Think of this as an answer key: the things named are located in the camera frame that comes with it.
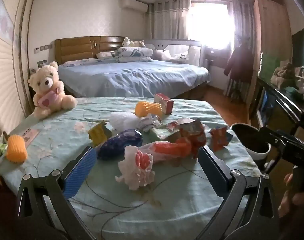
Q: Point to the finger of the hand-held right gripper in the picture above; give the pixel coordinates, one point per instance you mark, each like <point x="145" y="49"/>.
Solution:
<point x="284" y="102"/>
<point x="279" y="136"/>

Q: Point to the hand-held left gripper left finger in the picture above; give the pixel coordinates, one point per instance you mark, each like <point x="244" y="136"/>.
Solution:
<point x="79" y="171"/>

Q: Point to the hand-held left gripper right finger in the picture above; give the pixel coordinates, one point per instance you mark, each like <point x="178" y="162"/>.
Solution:
<point x="212" y="172"/>

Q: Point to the white trash bin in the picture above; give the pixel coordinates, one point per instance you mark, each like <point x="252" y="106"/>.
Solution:
<point x="251" y="141"/>

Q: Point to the small red wrapper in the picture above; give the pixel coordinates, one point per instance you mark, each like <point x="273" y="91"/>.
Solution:
<point x="220" y="135"/>

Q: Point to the red snack bag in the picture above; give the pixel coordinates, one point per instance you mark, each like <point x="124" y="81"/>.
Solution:
<point x="195" y="135"/>

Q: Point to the yellow gold wrapper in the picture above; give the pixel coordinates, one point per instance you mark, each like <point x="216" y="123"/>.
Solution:
<point x="99" y="133"/>

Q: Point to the orange plastic wrapper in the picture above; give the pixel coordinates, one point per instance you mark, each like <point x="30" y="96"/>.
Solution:
<point x="172" y="148"/>

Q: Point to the dark blue snack packet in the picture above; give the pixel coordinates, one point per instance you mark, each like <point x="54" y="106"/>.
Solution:
<point x="119" y="142"/>

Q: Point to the white red plastic bag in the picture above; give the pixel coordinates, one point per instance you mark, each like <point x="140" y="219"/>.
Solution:
<point x="139" y="170"/>

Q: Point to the torn white red wrapper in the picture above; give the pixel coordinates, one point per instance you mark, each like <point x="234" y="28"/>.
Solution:
<point x="174" y="124"/>

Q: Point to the green cartoon box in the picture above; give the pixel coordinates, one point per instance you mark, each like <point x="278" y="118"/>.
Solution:
<point x="158" y="132"/>

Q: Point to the foil wrapper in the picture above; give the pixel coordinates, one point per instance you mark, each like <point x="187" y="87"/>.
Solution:
<point x="150" y="122"/>

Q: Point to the red drink carton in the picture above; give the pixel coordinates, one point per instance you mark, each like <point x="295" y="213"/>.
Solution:
<point x="165" y="103"/>

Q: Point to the large orange foam net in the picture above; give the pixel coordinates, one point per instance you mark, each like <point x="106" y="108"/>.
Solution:
<point x="148" y="108"/>

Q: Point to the person's right hand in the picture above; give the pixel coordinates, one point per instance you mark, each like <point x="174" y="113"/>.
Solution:
<point x="290" y="202"/>

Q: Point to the brown plush toy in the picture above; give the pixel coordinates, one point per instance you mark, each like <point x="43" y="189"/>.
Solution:
<point x="284" y="72"/>

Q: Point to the green floral tablecloth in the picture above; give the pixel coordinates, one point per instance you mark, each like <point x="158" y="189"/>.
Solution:
<point x="182" y="205"/>

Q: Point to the metal drying rack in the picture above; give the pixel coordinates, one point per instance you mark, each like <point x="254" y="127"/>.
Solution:
<point x="238" y="90"/>

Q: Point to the dark hanging coat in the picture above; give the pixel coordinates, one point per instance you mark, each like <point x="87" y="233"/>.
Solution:
<point x="239" y="60"/>

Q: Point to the pink card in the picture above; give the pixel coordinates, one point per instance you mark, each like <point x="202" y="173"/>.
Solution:
<point x="29" y="134"/>

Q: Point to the wooden wardrobe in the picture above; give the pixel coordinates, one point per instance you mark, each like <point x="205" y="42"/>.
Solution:
<point x="271" y="25"/>

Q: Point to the green white folded paper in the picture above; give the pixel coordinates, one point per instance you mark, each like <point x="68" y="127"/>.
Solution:
<point x="0" y="147"/>

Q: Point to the cream teddy bear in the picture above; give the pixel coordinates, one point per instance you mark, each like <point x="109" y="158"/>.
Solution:
<point x="48" y="90"/>

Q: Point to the grey curtain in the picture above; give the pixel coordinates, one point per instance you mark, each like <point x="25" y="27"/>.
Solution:
<point x="167" y="20"/>
<point x="239" y="20"/>

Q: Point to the bed with blue sheet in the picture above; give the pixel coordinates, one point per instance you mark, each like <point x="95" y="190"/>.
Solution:
<point x="132" y="77"/>

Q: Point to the white pillow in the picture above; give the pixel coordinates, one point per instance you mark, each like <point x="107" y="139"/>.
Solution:
<point x="104" y="55"/>

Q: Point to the brown wooden headboard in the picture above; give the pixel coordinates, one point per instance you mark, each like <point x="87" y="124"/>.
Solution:
<point x="77" y="48"/>

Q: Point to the white sliding closet door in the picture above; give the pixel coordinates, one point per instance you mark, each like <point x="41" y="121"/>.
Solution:
<point x="4" y="67"/>

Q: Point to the folded blue white quilt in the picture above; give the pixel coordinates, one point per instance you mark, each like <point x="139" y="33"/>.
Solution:
<point x="132" y="53"/>

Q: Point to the white plush toy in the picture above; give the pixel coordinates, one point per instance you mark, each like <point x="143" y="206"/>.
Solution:
<point x="132" y="42"/>

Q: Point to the white air conditioner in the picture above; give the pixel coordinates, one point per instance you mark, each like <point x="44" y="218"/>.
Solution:
<point x="134" y="5"/>

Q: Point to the grey bed rail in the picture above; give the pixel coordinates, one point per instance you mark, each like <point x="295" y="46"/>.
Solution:
<point x="184" y="51"/>

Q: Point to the wall switch panel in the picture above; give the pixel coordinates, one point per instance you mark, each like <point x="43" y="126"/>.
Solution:
<point x="46" y="47"/>

